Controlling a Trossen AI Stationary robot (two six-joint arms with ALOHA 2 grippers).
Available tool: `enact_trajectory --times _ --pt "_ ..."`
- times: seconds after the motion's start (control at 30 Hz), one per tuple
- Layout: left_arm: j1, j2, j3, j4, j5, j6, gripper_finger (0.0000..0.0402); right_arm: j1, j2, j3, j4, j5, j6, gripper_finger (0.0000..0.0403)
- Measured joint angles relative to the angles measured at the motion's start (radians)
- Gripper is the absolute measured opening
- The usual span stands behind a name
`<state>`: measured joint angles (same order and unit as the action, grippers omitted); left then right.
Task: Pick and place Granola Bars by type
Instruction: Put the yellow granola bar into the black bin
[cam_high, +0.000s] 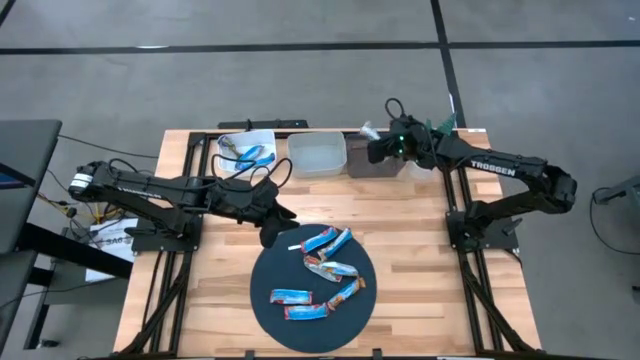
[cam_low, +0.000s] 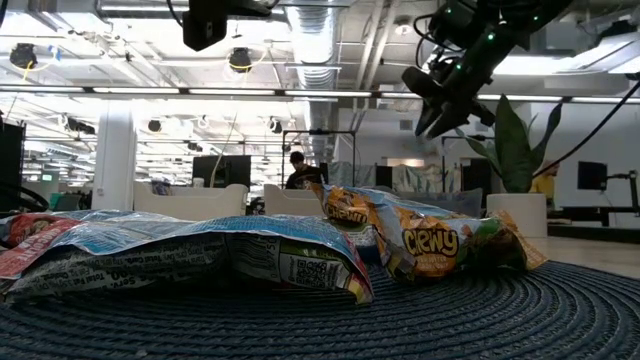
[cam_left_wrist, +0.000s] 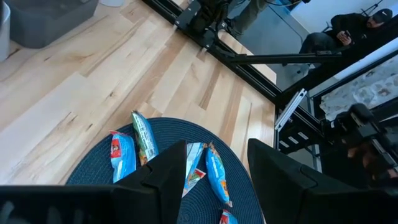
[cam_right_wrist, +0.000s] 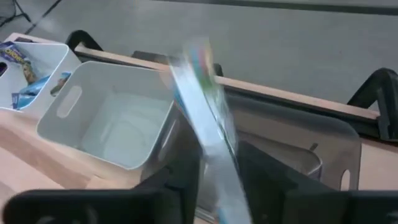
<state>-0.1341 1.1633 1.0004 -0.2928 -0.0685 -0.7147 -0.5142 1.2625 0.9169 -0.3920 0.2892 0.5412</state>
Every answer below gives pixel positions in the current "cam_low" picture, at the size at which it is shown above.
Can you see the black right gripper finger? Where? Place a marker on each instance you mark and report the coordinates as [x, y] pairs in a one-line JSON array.
[[429, 115], [450, 120]]

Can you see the orange chewy granola bar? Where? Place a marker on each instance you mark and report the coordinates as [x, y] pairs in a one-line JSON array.
[[345, 205]]

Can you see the orange blue chewy bar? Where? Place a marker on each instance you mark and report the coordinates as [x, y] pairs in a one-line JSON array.
[[435, 245]]

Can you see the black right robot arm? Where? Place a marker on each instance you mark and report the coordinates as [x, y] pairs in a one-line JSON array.
[[520, 20]]

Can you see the green succulent plant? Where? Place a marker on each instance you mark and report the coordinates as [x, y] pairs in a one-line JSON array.
[[512, 150]]

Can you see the brown translucent plastic bin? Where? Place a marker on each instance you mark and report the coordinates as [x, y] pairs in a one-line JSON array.
[[450, 202]]

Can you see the person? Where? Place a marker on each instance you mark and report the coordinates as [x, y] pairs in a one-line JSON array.
[[545, 185], [302, 175]]

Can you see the white plant pot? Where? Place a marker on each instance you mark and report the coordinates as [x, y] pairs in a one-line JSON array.
[[517, 215]]

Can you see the black monitor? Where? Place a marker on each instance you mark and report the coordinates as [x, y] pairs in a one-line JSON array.
[[592, 175], [225, 170]]

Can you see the white pillar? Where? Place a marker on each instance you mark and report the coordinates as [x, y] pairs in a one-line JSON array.
[[115, 160]]

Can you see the grey plastic bin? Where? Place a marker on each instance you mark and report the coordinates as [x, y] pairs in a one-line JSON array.
[[290, 202]]

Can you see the white plastic bin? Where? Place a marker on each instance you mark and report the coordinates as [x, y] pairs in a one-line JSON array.
[[200, 202]]

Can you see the round dark woven mat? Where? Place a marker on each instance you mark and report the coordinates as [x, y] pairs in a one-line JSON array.
[[450, 320]]

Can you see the black cabinet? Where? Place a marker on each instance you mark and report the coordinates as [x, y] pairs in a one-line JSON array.
[[12, 165]]

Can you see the silver air duct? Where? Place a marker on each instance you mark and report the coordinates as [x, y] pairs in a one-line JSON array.
[[315, 50]]

